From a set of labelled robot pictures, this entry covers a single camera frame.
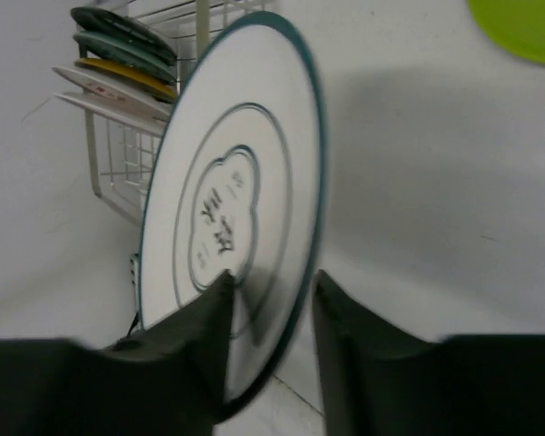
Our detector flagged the white plate orange sunburst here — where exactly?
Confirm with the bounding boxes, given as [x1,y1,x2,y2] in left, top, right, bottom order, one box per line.
[51,65,173,114]

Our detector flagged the lime green plate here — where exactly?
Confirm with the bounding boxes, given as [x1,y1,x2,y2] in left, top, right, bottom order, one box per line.
[466,0,545,64]

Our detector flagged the teal blue patterned plate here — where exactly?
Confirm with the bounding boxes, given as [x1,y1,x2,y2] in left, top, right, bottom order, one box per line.
[73,31,177,83]

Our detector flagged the metal wire dish rack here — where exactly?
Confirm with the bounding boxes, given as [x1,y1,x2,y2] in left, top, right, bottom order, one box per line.
[84,0,273,226]

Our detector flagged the white plate red characters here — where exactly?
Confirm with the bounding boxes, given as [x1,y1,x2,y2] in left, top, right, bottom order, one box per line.
[54,92,168,122]

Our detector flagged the white plate teal cloud design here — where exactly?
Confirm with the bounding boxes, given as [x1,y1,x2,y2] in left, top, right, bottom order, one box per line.
[139,11,328,417]

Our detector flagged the black plate white squiggle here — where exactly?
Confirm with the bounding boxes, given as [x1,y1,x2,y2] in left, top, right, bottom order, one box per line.
[70,6,177,65]

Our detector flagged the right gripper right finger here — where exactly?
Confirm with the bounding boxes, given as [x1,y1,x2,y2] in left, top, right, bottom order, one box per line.
[312,271,545,435]

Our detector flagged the yellow ornate plate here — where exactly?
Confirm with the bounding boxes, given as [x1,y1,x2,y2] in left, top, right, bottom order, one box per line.
[74,57,177,104]

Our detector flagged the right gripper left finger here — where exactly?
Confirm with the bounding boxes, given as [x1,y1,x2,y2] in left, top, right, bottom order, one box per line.
[0,272,234,435]

